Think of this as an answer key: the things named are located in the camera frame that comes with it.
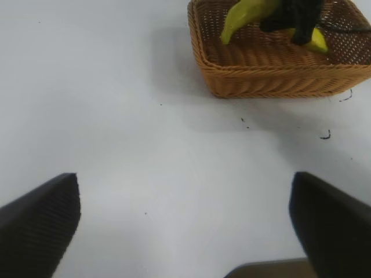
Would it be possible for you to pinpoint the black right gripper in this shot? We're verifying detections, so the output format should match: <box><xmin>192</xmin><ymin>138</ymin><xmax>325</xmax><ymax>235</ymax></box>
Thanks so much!
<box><xmin>259</xmin><ymin>0</ymin><xmax>326</xmax><ymax>46</ymax></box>

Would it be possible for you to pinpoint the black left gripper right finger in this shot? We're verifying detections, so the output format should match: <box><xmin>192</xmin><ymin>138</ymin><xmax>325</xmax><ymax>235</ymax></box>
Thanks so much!
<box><xmin>288</xmin><ymin>171</ymin><xmax>371</xmax><ymax>278</ymax></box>

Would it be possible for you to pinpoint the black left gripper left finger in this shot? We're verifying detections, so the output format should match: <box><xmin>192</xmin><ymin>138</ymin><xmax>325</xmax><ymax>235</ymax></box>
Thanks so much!
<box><xmin>0</xmin><ymin>172</ymin><xmax>82</xmax><ymax>278</ymax></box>

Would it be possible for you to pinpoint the yellow banana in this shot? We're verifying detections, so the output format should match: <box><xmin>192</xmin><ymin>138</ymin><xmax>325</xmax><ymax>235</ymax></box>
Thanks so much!
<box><xmin>220</xmin><ymin>0</ymin><xmax>330</xmax><ymax>54</ymax></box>

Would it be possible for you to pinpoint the brown woven wicker basket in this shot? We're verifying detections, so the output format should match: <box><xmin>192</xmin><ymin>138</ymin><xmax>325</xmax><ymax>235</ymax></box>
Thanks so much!
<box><xmin>187</xmin><ymin>0</ymin><xmax>371</xmax><ymax>100</ymax></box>

